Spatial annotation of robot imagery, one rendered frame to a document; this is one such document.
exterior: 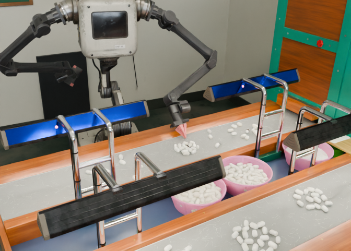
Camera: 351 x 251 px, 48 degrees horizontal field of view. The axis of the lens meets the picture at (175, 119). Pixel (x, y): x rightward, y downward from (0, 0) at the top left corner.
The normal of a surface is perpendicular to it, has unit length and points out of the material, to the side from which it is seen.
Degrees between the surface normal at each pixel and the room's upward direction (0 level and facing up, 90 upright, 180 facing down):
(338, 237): 0
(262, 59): 90
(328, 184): 0
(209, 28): 90
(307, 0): 90
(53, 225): 58
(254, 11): 90
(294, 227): 0
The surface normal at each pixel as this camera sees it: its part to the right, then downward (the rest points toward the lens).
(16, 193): 0.02, -0.90
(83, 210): 0.45, -0.15
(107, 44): 0.30, 0.43
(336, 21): -0.85, 0.21
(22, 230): 0.52, 0.38
